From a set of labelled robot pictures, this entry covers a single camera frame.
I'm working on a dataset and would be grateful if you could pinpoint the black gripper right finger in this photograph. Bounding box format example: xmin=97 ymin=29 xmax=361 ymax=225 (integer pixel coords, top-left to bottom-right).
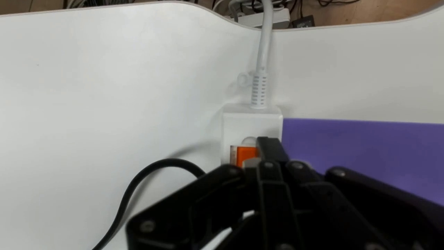
xmin=256 ymin=136 xmax=444 ymax=250

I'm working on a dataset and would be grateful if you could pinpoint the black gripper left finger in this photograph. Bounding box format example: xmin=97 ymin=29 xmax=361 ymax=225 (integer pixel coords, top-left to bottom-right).
xmin=125 ymin=157 xmax=269 ymax=250

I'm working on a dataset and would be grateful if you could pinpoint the purple mat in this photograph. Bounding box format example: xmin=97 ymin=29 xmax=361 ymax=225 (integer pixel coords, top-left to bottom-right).
xmin=282 ymin=116 xmax=444 ymax=208

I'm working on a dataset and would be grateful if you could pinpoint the black floor power adapter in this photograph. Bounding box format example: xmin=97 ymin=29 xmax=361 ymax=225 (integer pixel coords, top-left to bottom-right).
xmin=290 ymin=13 xmax=318 ymax=29

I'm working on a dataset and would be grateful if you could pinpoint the white floor power adapter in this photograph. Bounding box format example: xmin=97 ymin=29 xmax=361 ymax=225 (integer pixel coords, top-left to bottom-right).
xmin=233 ymin=4 xmax=293 ymax=30

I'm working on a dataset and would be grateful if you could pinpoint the black plug with cable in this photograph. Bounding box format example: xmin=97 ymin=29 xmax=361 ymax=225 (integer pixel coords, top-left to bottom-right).
xmin=90 ymin=157 xmax=208 ymax=250

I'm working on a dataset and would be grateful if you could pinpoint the white power strip cable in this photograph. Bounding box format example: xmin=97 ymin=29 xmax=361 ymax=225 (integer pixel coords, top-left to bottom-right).
xmin=229 ymin=0 xmax=281 ymax=111

